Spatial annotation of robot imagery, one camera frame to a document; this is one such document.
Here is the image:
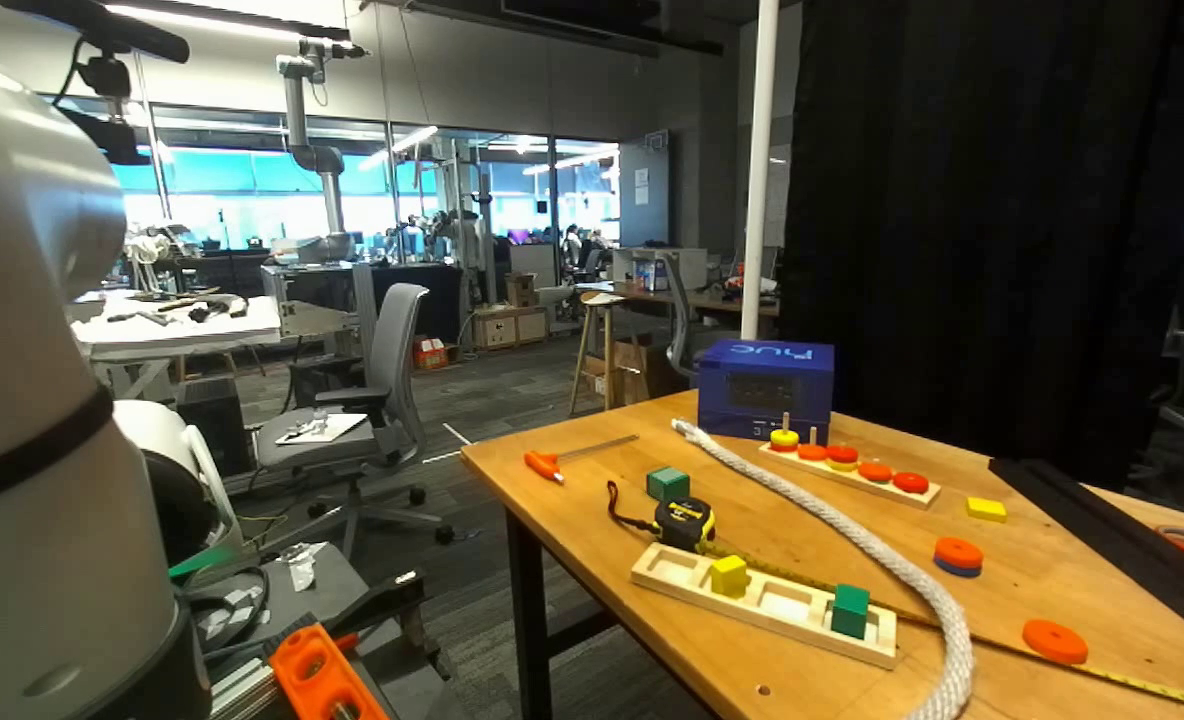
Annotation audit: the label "yellow measuring tape blade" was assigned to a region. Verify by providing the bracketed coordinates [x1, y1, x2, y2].
[884, 604, 1184, 720]

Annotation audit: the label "orange plastic clamp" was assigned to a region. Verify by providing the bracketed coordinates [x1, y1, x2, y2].
[269, 621, 394, 720]

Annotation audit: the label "long black bar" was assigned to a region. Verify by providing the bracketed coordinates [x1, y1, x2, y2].
[987, 453, 1184, 656]

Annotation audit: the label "wooden stool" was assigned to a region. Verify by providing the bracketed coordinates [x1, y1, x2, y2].
[570, 288, 660, 415]

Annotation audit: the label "orange marker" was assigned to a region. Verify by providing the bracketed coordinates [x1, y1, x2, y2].
[525, 450, 570, 487]

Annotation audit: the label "blue cardboard box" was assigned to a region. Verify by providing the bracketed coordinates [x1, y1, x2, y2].
[694, 338, 840, 450]

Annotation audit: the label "white background table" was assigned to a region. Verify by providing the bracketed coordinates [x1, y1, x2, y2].
[67, 288, 288, 368]

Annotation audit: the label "small white bottle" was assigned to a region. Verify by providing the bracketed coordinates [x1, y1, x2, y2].
[288, 544, 323, 598]

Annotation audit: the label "papers on chair seat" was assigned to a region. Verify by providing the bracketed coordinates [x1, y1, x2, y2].
[274, 408, 374, 453]

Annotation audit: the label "grey chair back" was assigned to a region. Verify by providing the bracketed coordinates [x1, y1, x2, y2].
[653, 249, 703, 379]

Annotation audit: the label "yellow cube block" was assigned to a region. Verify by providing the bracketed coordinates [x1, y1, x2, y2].
[709, 553, 751, 600]

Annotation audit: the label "white vertical pole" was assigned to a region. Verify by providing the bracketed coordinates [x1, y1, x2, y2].
[735, 0, 785, 343]

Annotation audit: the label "black table leg frame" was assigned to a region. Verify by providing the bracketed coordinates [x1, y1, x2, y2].
[503, 512, 626, 720]

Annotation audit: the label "wooden ring peg board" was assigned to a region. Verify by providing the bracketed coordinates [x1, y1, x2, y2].
[759, 421, 950, 512]

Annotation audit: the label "green cable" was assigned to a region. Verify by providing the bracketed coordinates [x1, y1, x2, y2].
[169, 539, 243, 587]

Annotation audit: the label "black camera boom mount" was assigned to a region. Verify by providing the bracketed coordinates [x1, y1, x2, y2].
[0, 0, 197, 171]

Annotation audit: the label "orange floor item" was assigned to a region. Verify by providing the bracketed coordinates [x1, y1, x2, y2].
[411, 332, 453, 377]

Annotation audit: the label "grey office chair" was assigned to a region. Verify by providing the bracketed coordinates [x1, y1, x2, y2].
[250, 280, 459, 553]

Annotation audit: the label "teal cube block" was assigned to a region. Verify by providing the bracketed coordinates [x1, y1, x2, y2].
[645, 464, 694, 510]

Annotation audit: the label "green cube block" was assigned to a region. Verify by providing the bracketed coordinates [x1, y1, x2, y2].
[827, 581, 877, 639]

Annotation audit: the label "black curtain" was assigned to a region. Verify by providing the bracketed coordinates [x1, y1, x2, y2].
[777, 0, 1184, 492]

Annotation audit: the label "white braided rope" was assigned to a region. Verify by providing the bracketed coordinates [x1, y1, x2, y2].
[669, 415, 981, 720]

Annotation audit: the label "black cart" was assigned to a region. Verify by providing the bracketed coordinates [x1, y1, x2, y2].
[169, 537, 437, 720]

